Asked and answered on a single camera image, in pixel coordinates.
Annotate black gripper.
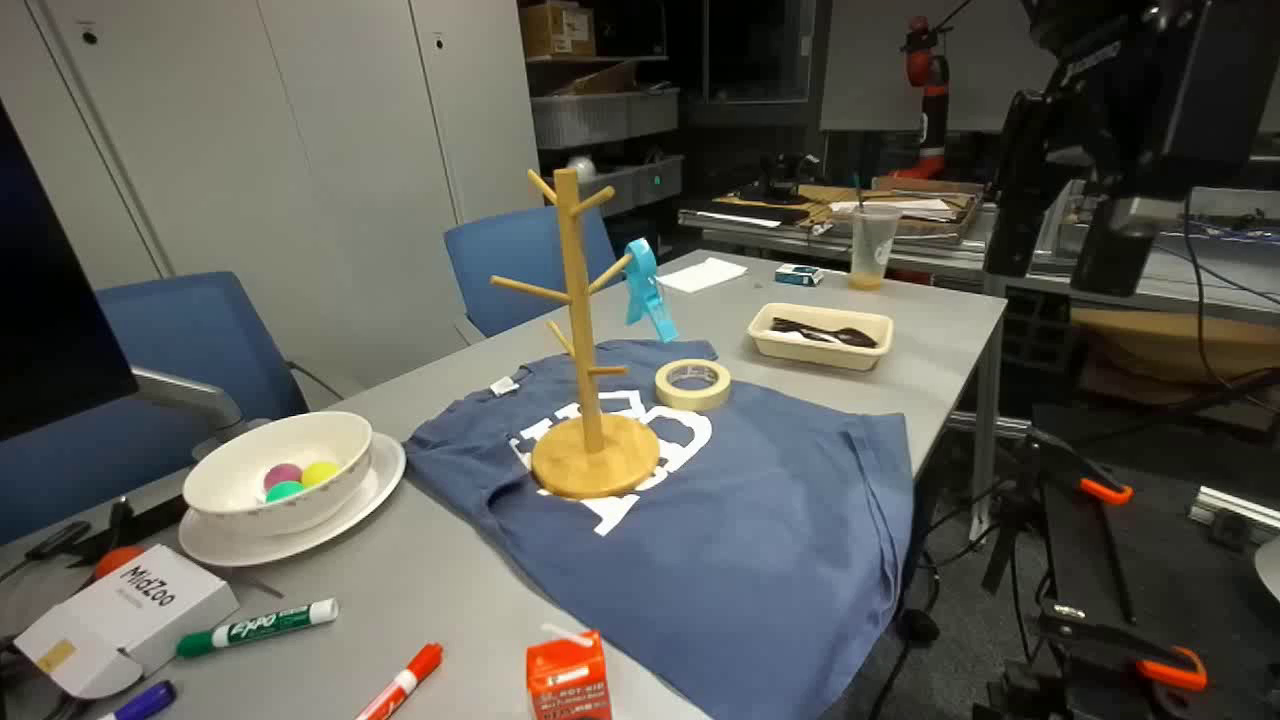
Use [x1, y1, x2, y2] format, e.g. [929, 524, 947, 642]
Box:
[990, 0, 1280, 302]

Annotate beige masking tape roll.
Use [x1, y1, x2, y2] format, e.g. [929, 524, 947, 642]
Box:
[651, 356, 735, 416]

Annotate wooden peg stand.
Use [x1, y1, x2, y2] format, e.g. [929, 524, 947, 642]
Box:
[488, 159, 664, 506]

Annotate background workbench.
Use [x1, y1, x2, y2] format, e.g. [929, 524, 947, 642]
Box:
[678, 166, 1280, 326]

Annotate clear plastic cup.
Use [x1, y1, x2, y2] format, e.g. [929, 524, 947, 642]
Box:
[848, 206, 904, 297]

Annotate red black figure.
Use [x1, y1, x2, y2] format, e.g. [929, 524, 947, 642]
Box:
[897, 11, 957, 153]

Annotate black items in tray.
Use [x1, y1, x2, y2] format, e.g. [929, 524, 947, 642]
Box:
[767, 314, 886, 353]

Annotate beige plastic tray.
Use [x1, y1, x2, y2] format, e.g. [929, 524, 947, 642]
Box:
[746, 302, 897, 377]

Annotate blue printed t-shirt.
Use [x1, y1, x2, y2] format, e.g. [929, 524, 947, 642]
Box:
[399, 336, 922, 720]

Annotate metal storage shelf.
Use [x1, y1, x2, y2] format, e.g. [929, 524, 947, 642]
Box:
[515, 0, 694, 218]

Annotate blue chair back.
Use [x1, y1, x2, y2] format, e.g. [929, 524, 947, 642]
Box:
[440, 206, 619, 339]

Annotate orange small carton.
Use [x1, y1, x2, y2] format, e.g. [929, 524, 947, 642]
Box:
[526, 628, 618, 720]

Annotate white cabinet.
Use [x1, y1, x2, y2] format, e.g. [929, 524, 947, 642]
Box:
[0, 0, 545, 406]

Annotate white plate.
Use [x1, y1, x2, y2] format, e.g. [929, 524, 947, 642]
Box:
[175, 431, 410, 573]

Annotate red marker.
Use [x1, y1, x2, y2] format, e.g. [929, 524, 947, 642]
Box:
[354, 642, 447, 720]

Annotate white bowl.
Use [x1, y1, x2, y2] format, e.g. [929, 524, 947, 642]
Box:
[180, 410, 382, 540]

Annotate blue office chair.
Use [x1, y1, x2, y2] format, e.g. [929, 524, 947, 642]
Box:
[0, 268, 314, 553]

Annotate green marker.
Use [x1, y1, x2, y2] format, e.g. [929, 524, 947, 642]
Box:
[173, 595, 344, 660]

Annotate black small tool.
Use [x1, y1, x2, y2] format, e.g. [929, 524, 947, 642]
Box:
[26, 491, 191, 565]

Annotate white cardboard box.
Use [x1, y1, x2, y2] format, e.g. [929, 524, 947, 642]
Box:
[12, 540, 246, 706]

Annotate black monitor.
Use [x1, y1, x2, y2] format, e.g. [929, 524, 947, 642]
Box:
[0, 106, 140, 445]

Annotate purple marker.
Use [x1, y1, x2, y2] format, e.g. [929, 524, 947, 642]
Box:
[98, 678, 180, 720]

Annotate orange handled clamp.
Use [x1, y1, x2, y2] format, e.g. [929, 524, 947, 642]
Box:
[1035, 604, 1217, 697]
[1023, 437, 1140, 511]

